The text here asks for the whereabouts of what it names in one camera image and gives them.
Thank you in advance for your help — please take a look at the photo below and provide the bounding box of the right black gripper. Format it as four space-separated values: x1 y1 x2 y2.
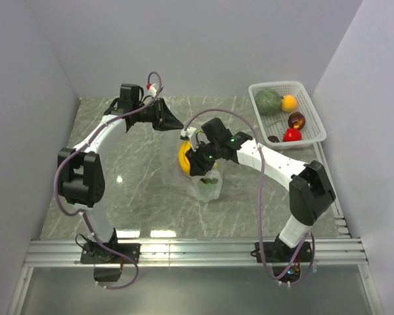
186 140 222 177

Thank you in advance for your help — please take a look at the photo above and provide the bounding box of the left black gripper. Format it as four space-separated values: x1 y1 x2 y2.
133 98 184 132

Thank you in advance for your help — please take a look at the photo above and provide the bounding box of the clear plastic bag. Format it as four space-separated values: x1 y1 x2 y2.
177 139 225 201

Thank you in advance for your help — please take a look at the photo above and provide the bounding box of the yellow fake banana bunch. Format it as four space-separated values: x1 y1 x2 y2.
177 140 191 175

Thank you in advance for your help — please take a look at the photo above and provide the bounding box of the dark fake mangosteen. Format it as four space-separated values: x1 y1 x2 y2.
267 136 280 143

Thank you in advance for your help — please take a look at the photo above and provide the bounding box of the bright red fake apple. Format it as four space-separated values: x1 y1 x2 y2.
282 128 303 142

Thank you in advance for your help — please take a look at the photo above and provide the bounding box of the dark red fake apple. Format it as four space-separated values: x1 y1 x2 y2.
288 112 306 130

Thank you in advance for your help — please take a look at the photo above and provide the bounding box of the fake orange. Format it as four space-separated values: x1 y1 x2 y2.
280 94 297 113

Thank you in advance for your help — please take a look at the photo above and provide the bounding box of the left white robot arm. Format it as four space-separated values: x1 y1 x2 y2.
53 83 183 264

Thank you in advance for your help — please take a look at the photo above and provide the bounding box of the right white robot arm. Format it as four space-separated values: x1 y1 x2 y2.
180 117 336 262

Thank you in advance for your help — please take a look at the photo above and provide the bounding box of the green fake melon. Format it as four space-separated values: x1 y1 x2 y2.
254 89 281 116

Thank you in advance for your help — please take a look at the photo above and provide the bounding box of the white plastic basket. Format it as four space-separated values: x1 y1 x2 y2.
248 81 327 150

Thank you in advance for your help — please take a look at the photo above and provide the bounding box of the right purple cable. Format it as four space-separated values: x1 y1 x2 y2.
183 109 317 287

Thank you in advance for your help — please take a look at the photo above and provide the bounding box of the purple cable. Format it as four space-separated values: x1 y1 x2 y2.
53 71 165 291
183 109 317 287

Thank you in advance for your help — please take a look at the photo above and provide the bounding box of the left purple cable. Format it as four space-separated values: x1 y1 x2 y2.
53 71 165 291

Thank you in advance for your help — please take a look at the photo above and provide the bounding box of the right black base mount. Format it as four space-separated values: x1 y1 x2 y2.
263 240 316 286

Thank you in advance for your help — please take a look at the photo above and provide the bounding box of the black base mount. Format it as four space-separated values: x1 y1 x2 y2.
263 240 316 286
80 242 141 283

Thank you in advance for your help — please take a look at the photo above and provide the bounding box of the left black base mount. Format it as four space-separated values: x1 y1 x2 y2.
80 242 141 283

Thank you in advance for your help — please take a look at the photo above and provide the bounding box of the aluminium rail frame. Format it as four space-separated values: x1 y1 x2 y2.
9 143 383 314

